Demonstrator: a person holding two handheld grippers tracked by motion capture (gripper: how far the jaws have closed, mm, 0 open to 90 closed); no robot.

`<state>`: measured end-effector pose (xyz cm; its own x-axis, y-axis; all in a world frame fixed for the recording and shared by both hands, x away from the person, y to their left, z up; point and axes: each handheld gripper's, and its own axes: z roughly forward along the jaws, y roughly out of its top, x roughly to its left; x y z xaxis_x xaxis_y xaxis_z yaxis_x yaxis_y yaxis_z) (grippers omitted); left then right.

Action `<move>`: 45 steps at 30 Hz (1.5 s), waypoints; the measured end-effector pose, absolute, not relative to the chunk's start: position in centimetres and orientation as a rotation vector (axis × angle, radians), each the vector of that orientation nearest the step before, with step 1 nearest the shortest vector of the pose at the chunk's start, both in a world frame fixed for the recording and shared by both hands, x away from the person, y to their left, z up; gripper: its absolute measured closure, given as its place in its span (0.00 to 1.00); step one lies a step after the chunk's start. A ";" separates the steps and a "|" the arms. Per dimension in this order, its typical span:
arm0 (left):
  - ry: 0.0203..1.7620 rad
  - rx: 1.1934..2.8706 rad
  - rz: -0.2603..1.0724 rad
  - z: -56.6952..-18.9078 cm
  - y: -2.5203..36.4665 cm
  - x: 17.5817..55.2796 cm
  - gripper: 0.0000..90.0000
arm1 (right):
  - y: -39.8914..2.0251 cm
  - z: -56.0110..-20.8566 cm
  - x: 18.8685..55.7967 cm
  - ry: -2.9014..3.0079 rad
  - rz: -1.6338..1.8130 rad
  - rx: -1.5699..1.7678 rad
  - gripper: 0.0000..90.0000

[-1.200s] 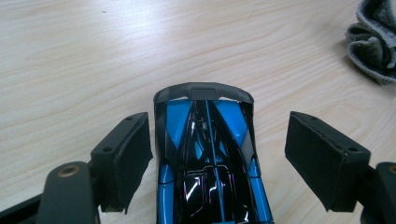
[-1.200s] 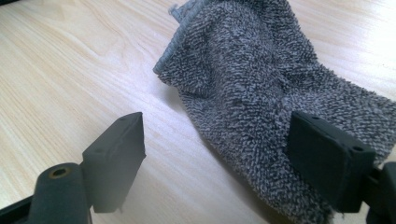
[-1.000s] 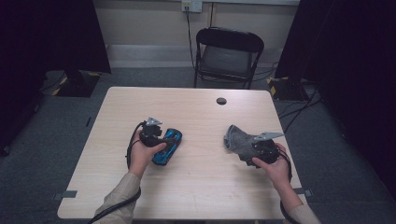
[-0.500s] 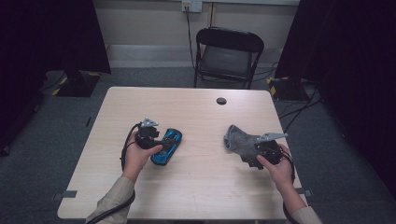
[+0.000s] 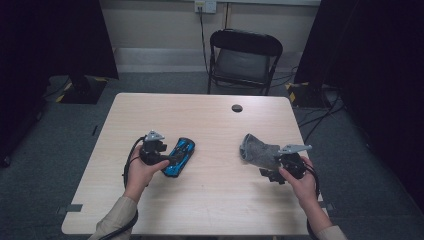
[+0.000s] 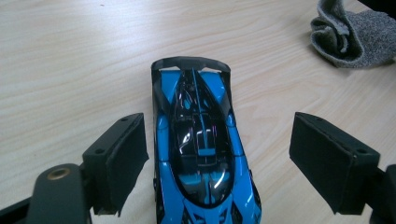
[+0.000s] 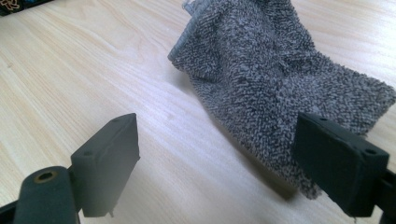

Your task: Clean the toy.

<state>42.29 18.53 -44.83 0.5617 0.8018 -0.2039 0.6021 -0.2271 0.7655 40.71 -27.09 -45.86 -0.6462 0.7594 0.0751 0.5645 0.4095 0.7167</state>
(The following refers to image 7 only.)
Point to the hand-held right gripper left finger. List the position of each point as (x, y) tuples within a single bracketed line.
[(106, 165)]

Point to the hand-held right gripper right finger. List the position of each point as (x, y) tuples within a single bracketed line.
[(339, 165)]

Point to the grey terry cloth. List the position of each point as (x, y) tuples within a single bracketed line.
[(264, 77)]

